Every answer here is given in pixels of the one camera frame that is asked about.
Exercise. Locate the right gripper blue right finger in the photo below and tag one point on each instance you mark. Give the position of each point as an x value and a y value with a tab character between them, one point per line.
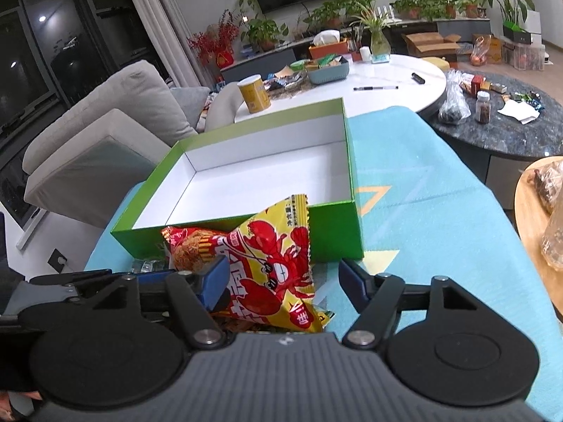
376	299

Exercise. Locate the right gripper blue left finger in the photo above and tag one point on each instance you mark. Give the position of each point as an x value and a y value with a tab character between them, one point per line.
194	296

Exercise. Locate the red yellow crayfish snack bag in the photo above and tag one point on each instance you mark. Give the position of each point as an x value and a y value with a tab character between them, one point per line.
271	281

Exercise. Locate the green cardboard box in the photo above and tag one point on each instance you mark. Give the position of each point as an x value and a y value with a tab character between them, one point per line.
219	179

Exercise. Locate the grey sofa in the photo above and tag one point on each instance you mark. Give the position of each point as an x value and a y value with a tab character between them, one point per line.
85	162

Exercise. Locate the round wooden side table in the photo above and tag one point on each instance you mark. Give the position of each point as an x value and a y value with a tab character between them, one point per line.
531	221

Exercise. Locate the black pen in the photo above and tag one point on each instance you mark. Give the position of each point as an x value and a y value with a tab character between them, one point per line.
368	88

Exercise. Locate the yellow cylindrical can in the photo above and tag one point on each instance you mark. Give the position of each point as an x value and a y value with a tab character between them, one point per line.
254	93

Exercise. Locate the glass jar with white lid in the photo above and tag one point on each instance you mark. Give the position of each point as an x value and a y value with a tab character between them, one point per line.
482	113

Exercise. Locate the white round table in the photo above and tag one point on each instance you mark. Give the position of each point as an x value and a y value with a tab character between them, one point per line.
396	72

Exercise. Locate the dark marble round table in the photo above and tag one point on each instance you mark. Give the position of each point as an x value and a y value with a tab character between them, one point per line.
504	136

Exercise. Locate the small black remote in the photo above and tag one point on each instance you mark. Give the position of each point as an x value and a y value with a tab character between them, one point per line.
418	79

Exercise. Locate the blue snack tray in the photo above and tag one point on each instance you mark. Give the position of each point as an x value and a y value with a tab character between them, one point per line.
330	74

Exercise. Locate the glass vase with plant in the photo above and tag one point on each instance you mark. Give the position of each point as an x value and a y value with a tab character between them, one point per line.
375	22

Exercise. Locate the orange tissue box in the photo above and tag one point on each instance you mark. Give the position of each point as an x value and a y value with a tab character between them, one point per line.
318	52

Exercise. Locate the red berry flower arrangement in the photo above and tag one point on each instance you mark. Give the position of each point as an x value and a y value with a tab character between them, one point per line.
216	43

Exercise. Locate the brown cardboard box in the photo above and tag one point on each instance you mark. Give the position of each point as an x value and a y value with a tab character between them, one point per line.
425	44

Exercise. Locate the white curtain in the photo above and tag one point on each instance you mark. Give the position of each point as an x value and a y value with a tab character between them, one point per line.
165	40

